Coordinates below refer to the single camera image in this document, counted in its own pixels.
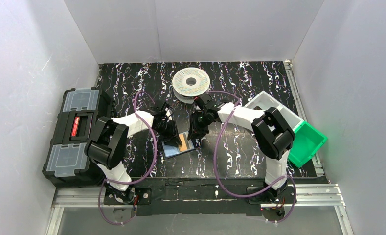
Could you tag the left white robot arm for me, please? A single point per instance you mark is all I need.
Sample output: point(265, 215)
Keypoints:
point(107, 144)

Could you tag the black plastic toolbox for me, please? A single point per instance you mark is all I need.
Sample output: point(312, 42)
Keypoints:
point(67, 166)

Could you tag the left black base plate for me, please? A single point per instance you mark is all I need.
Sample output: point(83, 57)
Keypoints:
point(132, 196)

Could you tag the yellow orange credit card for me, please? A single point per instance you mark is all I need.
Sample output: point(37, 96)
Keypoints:
point(186, 144)

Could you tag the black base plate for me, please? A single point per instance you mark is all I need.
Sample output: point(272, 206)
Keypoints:
point(275, 198)
point(132, 196)

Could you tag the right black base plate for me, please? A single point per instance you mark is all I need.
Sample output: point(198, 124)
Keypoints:
point(275, 198)

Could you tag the white plastic bin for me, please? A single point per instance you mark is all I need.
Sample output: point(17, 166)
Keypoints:
point(265, 101)

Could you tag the green plastic bin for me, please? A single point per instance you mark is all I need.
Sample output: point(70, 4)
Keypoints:
point(308, 140)

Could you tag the white filament spool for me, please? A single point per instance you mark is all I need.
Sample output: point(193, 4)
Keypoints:
point(189, 83)

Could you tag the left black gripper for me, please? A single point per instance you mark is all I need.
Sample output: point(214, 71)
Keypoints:
point(170, 130)

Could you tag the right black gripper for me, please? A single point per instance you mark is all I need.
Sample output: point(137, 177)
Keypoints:
point(197, 129)

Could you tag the aluminium frame rail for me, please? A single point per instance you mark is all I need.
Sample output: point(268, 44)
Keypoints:
point(306, 194)

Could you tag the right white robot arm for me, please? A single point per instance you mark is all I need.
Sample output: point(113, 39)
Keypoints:
point(273, 134)

